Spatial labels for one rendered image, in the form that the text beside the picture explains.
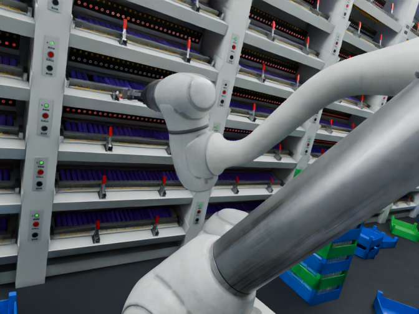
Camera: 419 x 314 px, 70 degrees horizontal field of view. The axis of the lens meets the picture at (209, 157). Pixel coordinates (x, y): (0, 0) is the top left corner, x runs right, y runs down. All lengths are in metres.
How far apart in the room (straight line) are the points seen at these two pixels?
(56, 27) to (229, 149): 0.70
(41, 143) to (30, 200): 0.21
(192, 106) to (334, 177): 0.35
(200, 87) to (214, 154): 0.15
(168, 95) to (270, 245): 0.39
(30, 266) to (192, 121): 0.90
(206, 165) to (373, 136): 0.39
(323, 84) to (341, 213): 0.26
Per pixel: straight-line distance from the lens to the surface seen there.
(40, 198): 1.22
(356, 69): 0.57
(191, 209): 1.47
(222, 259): 0.48
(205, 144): 0.68
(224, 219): 0.68
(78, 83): 1.19
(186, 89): 0.63
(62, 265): 1.42
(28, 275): 1.37
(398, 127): 0.39
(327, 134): 2.03
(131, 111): 1.21
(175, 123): 0.68
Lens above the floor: 0.84
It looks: 12 degrees down
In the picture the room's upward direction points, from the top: 12 degrees clockwise
